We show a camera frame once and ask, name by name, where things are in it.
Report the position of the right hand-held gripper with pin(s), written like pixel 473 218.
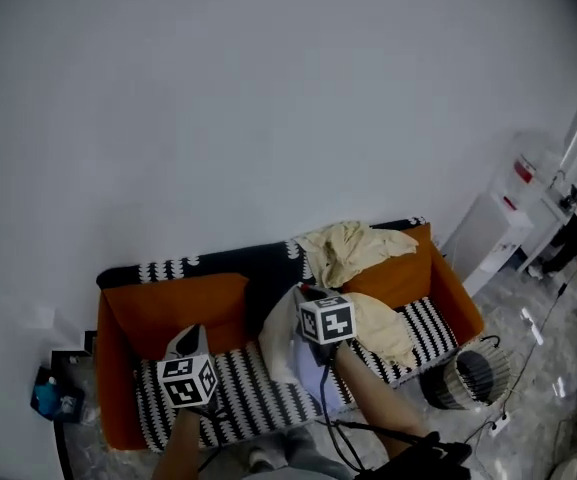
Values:
pixel 328 320

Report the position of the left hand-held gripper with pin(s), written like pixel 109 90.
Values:
pixel 188 380

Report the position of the cream garment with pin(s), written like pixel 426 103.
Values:
pixel 348 248
pixel 383 328

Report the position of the woven grey white laundry basket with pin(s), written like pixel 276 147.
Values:
pixel 438 393

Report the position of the person's right forearm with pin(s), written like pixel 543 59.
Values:
pixel 373 398

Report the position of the person's left forearm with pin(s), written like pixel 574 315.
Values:
pixel 178 448

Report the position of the black white patterned sofa cover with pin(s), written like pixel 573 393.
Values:
pixel 253 408

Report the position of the orange sofa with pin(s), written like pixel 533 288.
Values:
pixel 113 393

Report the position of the person's white shoe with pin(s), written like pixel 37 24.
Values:
pixel 260 460

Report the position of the teal bottle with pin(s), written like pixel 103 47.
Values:
pixel 48 395

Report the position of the person's grey trousers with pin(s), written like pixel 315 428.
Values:
pixel 308 458

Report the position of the white water dispenser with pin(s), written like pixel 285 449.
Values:
pixel 488 238

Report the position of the white power strip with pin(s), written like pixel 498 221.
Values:
pixel 499 424

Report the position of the clear water bottle red label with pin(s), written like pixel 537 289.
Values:
pixel 530 168

